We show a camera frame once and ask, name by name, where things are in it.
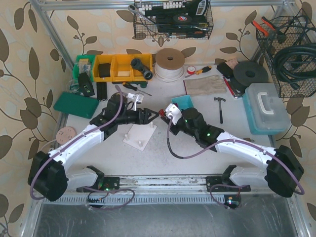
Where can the black sanding block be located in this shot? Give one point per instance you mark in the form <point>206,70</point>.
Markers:
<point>227,68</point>

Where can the yellow parts bin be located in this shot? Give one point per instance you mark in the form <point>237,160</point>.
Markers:
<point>121,70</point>

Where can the blue plastic tray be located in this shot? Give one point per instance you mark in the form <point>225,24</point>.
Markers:
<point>183,102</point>

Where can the white peg base plate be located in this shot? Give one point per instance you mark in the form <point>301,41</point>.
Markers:
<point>139,135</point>

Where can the black battery charger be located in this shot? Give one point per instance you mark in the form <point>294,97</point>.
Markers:
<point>85,85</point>

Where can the round sanding disc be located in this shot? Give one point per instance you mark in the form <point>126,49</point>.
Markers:
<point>65,135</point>

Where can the black rubber disc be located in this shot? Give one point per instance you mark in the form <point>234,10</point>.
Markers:
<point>247,72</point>

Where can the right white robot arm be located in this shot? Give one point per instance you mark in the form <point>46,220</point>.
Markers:
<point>278,167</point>

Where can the small claw hammer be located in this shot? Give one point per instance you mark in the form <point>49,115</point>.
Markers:
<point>220,100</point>

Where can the black pipe fitting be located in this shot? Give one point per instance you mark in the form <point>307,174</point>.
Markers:
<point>137,64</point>

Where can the red handled tool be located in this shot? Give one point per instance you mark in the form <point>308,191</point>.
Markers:
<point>233,92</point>

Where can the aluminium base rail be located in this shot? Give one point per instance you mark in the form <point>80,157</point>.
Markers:
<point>108,190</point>

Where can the right wire basket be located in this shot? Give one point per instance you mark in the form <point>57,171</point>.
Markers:
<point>291,55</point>

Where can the beige work glove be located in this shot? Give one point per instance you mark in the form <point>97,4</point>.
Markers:
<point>205,86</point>

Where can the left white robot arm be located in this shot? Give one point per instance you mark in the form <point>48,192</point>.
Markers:
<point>49,174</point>

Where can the black block in bin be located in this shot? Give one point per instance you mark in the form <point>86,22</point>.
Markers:
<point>104,70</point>

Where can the black ribbed bar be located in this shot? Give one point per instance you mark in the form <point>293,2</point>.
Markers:
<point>101,91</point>

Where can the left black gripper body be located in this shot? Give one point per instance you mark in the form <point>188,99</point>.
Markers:
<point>141,115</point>

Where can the top wire basket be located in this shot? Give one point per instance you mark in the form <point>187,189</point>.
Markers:
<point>172,19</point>

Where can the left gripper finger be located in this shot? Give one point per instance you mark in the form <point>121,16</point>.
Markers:
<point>152,113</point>
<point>151,119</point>

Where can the red white tape roll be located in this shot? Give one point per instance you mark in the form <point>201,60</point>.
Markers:
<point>191,70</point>

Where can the orange handled pliers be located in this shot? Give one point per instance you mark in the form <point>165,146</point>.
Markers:
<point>261,28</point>

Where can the green parts bin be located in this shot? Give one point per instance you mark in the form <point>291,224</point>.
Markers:
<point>83,64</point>

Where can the brass padlock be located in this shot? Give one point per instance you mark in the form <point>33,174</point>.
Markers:
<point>248,139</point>

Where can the green plastic case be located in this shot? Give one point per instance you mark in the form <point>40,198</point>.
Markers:
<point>76,105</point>

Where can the wire basket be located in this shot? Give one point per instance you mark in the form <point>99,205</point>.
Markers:
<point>291,55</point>
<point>172,19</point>

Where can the white cable spool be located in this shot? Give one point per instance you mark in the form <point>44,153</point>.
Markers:
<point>169,65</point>

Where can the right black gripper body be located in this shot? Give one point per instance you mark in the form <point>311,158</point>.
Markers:
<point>171,122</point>

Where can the translucent teal storage box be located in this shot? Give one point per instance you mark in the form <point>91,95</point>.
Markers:
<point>265,111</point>

